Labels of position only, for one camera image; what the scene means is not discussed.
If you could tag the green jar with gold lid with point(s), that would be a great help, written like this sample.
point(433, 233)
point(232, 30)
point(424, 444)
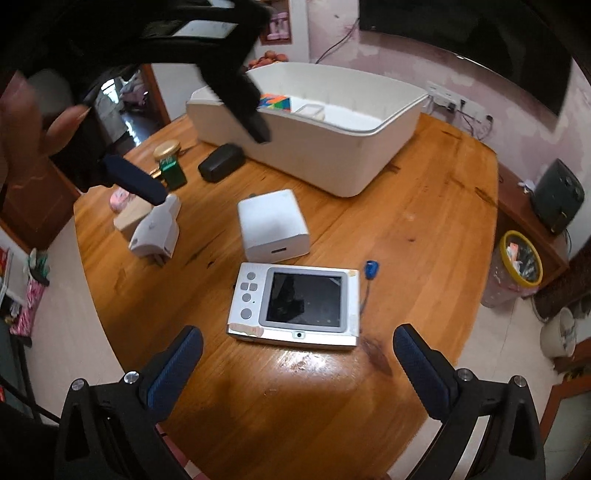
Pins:
point(171, 168)

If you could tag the wooden side cabinet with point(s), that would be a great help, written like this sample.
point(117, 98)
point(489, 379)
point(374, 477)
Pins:
point(517, 217)

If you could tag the black flat television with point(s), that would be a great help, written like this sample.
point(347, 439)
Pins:
point(485, 41)

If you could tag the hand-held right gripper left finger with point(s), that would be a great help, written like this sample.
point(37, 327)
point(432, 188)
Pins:
point(178, 369)

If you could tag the pink patterned box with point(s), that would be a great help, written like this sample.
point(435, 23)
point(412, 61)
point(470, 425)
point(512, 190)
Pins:
point(30, 304)

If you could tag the white plastic storage bin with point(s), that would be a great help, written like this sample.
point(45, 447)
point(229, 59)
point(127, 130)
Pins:
point(351, 157)

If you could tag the silver device with screen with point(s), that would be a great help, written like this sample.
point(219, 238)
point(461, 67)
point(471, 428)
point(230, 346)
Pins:
point(249, 295)

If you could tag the white cube box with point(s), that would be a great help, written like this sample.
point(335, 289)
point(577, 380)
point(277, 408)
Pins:
point(272, 221)

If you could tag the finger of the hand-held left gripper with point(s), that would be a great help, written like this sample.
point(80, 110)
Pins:
point(138, 182)
point(240, 101)

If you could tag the pile of red fruit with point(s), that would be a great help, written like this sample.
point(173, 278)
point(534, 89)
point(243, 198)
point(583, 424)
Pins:
point(270, 59)

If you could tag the person's left hand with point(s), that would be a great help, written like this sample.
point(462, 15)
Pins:
point(23, 120)

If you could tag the light wooden block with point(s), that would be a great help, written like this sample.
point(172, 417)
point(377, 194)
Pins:
point(131, 221)

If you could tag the trash bin with yellow rim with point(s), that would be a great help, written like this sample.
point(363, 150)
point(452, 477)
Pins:
point(512, 277)

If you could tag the white wall shelf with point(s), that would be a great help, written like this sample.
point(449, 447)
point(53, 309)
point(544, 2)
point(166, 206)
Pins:
point(277, 42)

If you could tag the wooden door frame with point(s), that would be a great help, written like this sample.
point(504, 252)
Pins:
point(157, 92)

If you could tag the black hard case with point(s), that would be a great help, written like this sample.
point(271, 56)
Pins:
point(221, 162)

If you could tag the white plastic bucket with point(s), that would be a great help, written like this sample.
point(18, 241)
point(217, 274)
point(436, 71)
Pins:
point(558, 334)

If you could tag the white plug adapter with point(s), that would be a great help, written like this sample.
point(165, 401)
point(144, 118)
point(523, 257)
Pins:
point(157, 233)

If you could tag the clear lidded small container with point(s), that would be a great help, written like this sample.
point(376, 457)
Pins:
point(310, 111)

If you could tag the small pink round object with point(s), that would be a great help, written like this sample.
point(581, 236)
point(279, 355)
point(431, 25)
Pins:
point(119, 199)

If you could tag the multicoloured puzzle cube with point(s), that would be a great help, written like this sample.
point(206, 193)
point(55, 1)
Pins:
point(276, 101)

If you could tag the white wall power strip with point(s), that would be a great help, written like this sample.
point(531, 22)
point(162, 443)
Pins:
point(455, 99)

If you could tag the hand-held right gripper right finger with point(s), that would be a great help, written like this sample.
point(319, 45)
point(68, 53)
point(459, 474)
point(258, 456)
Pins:
point(418, 369)

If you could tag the pink item in shelf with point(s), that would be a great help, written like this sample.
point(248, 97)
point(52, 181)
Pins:
point(280, 26)

